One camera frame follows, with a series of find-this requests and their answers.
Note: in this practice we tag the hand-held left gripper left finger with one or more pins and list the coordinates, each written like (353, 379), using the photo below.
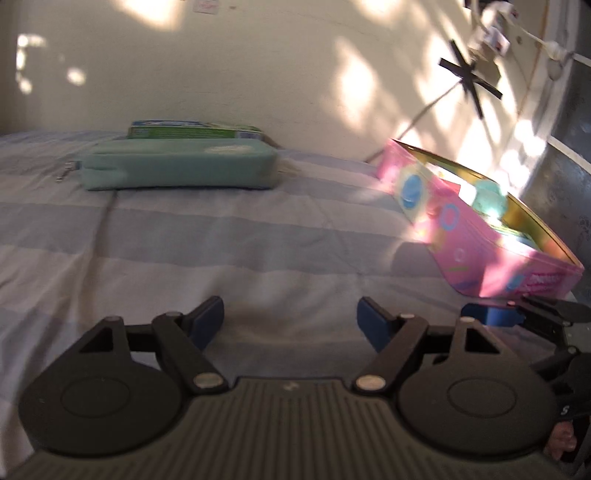
(207, 321)

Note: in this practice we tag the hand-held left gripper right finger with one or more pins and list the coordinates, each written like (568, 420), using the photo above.
(371, 321)

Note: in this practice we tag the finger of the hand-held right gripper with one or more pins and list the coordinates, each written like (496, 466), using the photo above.
(494, 314)
(558, 362)

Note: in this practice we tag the pink box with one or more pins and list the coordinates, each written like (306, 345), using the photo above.
(466, 244)

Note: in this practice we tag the person's right hand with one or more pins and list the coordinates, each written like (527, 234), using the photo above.
(562, 438)

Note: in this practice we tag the blue striped bedsheet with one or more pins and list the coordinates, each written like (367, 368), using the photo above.
(184, 258)

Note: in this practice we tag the teal zip pouch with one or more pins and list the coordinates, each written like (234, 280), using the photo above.
(180, 164)

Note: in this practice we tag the green toothpaste box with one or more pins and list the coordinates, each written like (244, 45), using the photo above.
(194, 131)

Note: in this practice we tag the black tape cross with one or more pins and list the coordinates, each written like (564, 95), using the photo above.
(471, 76)

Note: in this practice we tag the white power strip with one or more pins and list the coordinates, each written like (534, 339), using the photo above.
(491, 25)

